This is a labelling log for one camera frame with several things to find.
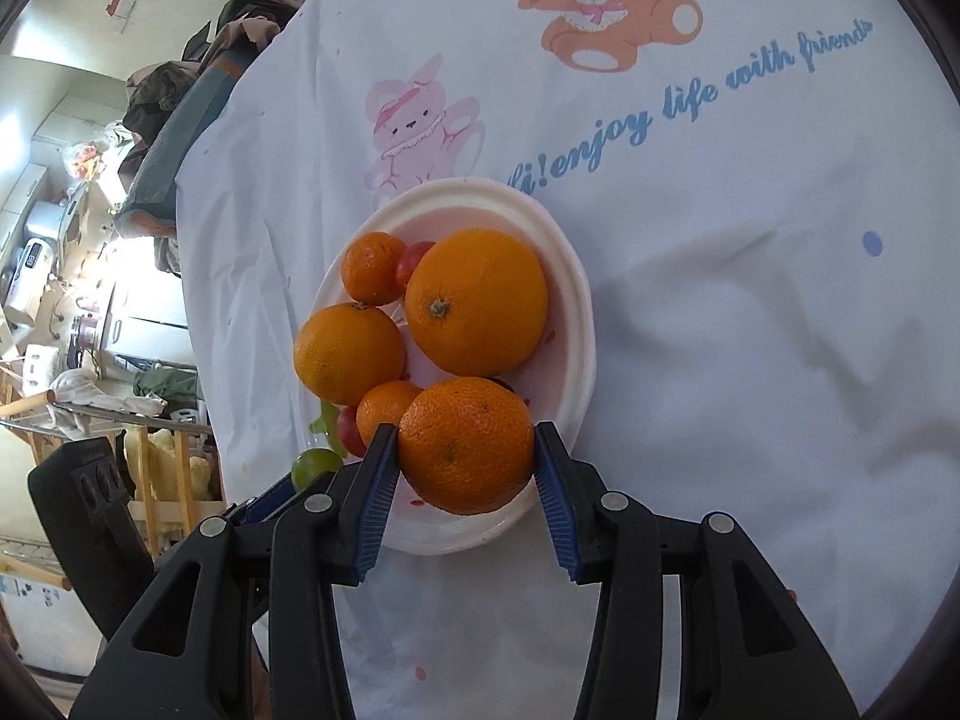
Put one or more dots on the pink strawberry oval plate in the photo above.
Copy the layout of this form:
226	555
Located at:
556	383

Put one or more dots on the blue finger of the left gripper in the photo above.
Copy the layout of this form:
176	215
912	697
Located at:
262	507

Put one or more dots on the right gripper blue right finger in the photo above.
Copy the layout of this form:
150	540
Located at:
568	491

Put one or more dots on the white cartoon bed sheet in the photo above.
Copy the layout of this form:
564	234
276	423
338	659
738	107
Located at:
764	196

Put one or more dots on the small orange kumquat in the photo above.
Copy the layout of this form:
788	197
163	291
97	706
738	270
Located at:
384	404

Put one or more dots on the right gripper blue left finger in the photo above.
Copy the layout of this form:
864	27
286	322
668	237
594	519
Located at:
364	493

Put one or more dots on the pile of clothes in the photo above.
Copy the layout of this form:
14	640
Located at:
170	105

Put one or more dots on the large red tomato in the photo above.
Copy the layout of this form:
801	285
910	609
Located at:
408	262

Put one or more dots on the medium mandarin orange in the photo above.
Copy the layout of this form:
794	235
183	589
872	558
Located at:
466	446

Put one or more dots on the wooden yellow chair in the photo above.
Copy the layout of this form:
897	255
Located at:
169	462

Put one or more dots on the small mandarin orange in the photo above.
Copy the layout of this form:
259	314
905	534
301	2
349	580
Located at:
369	268

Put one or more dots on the small red cherry tomato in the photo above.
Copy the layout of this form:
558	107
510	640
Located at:
348	432

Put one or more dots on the large orange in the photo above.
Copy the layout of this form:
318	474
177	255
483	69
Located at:
478	303
344	350

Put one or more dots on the green lime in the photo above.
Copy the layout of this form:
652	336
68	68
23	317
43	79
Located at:
312	464

